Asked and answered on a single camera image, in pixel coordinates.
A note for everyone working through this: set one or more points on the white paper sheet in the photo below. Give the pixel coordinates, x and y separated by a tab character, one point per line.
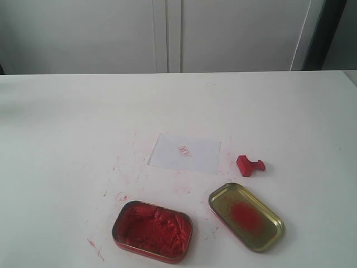
186	154

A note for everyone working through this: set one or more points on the red plastic stamp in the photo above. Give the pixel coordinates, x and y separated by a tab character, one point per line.
247	167

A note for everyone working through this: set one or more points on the red ink paste tin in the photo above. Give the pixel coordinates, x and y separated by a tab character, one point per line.
152	231

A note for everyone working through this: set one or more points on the gold metal tin lid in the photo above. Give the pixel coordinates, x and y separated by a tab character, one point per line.
246	217

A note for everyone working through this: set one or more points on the white cabinet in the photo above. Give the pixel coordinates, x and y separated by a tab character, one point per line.
96	37

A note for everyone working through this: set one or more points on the dark vertical post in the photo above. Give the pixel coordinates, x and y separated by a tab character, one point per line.
323	35

